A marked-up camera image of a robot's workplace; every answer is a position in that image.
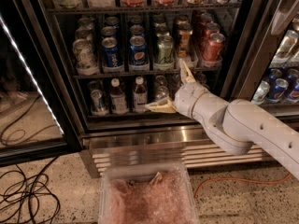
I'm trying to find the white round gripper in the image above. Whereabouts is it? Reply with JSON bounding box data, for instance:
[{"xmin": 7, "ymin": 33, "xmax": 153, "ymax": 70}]
[{"xmin": 145, "ymin": 61, "xmax": 208, "ymax": 118}]

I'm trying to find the blue pepsi can front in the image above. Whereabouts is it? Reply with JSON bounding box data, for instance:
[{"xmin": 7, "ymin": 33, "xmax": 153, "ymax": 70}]
[{"xmin": 129, "ymin": 35, "xmax": 148, "ymax": 71}]

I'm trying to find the blue pepsi can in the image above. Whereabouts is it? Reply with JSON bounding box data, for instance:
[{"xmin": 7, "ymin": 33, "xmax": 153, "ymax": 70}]
[
  {"xmin": 129, "ymin": 16, "xmax": 143, "ymax": 26},
  {"xmin": 130, "ymin": 25, "xmax": 145, "ymax": 36},
  {"xmin": 129, "ymin": 35, "xmax": 148, "ymax": 71}
]

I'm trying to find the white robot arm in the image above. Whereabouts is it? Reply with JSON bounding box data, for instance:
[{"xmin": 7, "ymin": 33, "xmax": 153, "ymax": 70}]
[{"xmin": 146, "ymin": 62, "xmax": 299, "ymax": 178}]

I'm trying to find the red can front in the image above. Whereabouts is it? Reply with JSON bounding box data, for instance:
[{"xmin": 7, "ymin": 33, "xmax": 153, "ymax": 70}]
[{"xmin": 203, "ymin": 33, "xmax": 225, "ymax": 62}]

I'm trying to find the red can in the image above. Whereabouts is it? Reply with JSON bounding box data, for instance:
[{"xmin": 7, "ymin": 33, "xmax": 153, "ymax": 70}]
[
  {"xmin": 203, "ymin": 33, "xmax": 225, "ymax": 62},
  {"xmin": 199, "ymin": 22, "xmax": 220, "ymax": 51},
  {"xmin": 197, "ymin": 12, "xmax": 214, "ymax": 32}
]

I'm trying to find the brown gold can front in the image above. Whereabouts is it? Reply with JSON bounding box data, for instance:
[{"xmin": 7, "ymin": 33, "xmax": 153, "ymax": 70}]
[{"xmin": 177, "ymin": 23, "xmax": 192, "ymax": 57}]

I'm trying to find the brown gold can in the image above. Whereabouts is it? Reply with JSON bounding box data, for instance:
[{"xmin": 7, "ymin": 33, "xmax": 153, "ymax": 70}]
[
  {"xmin": 174, "ymin": 14, "xmax": 190, "ymax": 26},
  {"xmin": 177, "ymin": 23, "xmax": 192, "ymax": 57}
]

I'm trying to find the stainless steel fridge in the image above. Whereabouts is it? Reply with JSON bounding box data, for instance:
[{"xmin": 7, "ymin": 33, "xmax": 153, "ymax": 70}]
[{"xmin": 38, "ymin": 0, "xmax": 298, "ymax": 175}]

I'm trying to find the blue can front left column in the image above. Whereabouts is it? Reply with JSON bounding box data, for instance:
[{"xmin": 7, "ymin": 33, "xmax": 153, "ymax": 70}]
[{"xmin": 101, "ymin": 37, "xmax": 121, "ymax": 68}]

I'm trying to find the blue can column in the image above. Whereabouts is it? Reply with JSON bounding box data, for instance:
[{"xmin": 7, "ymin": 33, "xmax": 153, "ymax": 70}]
[
  {"xmin": 101, "ymin": 37, "xmax": 121, "ymax": 68},
  {"xmin": 101, "ymin": 26, "xmax": 117, "ymax": 38},
  {"xmin": 105, "ymin": 17, "xmax": 120, "ymax": 28}
]

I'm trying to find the brown gold can rear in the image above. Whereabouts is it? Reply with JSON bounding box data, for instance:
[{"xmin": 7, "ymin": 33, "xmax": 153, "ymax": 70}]
[{"xmin": 174, "ymin": 14, "xmax": 190, "ymax": 26}]

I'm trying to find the red can rear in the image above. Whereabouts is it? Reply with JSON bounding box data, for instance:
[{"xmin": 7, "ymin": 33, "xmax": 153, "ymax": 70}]
[{"xmin": 197, "ymin": 12, "xmax": 214, "ymax": 32}]

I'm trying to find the blue pepsi can rear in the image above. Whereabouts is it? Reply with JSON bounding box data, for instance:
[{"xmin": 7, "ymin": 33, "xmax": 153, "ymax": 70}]
[{"xmin": 129, "ymin": 16, "xmax": 143, "ymax": 26}]

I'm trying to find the silver can right compartment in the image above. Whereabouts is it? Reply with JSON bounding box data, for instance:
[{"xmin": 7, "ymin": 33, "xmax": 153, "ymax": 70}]
[{"xmin": 251, "ymin": 81, "xmax": 270, "ymax": 105}]

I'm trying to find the white green can front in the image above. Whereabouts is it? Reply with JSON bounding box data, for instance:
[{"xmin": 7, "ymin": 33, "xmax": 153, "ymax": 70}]
[{"xmin": 73, "ymin": 39, "xmax": 97, "ymax": 75}]

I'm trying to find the white green can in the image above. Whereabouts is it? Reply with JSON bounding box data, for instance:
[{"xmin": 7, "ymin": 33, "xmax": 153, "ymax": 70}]
[
  {"xmin": 75, "ymin": 28, "xmax": 93, "ymax": 42},
  {"xmin": 78, "ymin": 17, "xmax": 94, "ymax": 30},
  {"xmin": 73, "ymin": 39, "xmax": 97, "ymax": 75}
]

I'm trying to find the blue can rear left column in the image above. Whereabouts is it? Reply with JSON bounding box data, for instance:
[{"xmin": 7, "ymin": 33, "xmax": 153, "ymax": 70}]
[{"xmin": 105, "ymin": 17, "xmax": 120, "ymax": 28}]

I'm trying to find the blue pepsi can right compartment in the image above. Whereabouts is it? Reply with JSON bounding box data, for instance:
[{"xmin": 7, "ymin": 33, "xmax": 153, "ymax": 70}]
[{"xmin": 267, "ymin": 78, "xmax": 289, "ymax": 103}]

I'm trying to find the white green can rear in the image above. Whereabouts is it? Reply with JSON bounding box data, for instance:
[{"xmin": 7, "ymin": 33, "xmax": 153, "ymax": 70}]
[{"xmin": 78, "ymin": 17, "xmax": 94, "ymax": 30}]

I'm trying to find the open glass fridge door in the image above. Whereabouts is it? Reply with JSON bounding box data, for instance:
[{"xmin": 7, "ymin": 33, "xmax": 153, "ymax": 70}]
[{"xmin": 0, "ymin": 0, "xmax": 81, "ymax": 166}]

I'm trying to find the brown drink bottle right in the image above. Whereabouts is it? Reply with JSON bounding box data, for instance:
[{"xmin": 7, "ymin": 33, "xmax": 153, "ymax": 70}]
[{"xmin": 133, "ymin": 77, "xmax": 148, "ymax": 113}]

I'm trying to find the brown drink bottle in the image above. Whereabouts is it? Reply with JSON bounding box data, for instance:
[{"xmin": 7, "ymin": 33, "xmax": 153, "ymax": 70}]
[
  {"xmin": 133, "ymin": 77, "xmax": 148, "ymax": 113},
  {"xmin": 109, "ymin": 78, "xmax": 129, "ymax": 115}
]

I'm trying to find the brown drink bottle left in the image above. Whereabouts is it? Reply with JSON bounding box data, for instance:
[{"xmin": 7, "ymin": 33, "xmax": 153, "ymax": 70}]
[{"xmin": 109, "ymin": 78, "xmax": 129, "ymax": 115}]

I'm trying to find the closed right glass door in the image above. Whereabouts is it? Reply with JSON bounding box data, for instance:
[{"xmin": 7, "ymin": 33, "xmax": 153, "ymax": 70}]
[{"xmin": 218, "ymin": 0, "xmax": 299, "ymax": 123}]

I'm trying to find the clear plastic bin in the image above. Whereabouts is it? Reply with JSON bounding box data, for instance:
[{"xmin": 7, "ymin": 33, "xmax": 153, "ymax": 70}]
[{"xmin": 98, "ymin": 162, "xmax": 200, "ymax": 224}]

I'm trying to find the pink bubble wrap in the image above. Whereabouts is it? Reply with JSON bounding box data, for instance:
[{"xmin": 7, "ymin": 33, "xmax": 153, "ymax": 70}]
[{"xmin": 105, "ymin": 172, "xmax": 195, "ymax": 224}]

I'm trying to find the orange extension cable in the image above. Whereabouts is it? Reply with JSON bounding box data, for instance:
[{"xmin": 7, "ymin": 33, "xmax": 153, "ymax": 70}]
[{"xmin": 193, "ymin": 171, "xmax": 292, "ymax": 200}]

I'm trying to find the black tangled cable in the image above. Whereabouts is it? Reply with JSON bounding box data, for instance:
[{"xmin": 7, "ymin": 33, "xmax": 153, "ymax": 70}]
[{"xmin": 0, "ymin": 154, "xmax": 62, "ymax": 224}]

